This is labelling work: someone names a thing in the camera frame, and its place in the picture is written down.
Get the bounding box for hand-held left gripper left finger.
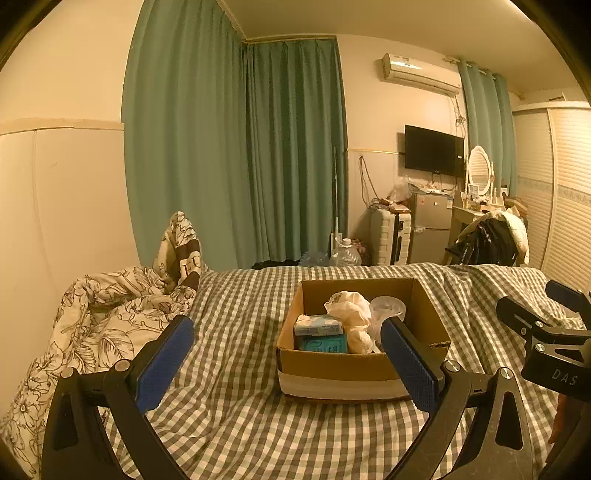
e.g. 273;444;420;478
41;315;199;480

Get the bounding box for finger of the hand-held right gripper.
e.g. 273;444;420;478
496;295;561;344
545;279;591;319

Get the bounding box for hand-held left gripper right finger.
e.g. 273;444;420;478
381;316;539;480

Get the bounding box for clear plastic cup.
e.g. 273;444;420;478
369;296;407;344

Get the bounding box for cardboard box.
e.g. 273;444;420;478
276;277;452;402

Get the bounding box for white plastic bag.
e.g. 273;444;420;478
324;291;376;355

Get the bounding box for teal box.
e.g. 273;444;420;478
295;333;348;354

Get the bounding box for light blue tissue pack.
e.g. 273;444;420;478
294;314;345;337

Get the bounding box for floral quilt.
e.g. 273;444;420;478
0;211;204;476

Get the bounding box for black jacket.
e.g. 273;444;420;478
445;217;518;266

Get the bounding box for white louvered wardrobe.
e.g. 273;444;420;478
512;102;591;296

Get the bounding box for white dressing table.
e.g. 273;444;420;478
450;204;485;241

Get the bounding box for clear water jug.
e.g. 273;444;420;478
330;239;362;267

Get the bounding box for silver mini fridge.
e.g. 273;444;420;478
410;190;453;265

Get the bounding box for white suitcase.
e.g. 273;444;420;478
369;208;413;266

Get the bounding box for clear plastic bottles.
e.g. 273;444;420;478
298;250;333;268

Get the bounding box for oval white mirror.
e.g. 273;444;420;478
466;145;494;201

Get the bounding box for clear plastic bag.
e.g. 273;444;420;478
390;176;416;204

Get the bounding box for white mop pole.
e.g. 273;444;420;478
331;147;343;252

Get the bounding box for green curtain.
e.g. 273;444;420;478
457;62;518;199
121;0;252;269
242;38;349;269

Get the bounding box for white air conditioner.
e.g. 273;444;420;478
381;52;462;97

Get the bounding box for black wall television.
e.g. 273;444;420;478
404;124;466;177

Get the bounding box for wall cables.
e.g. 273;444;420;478
359;154;380;207

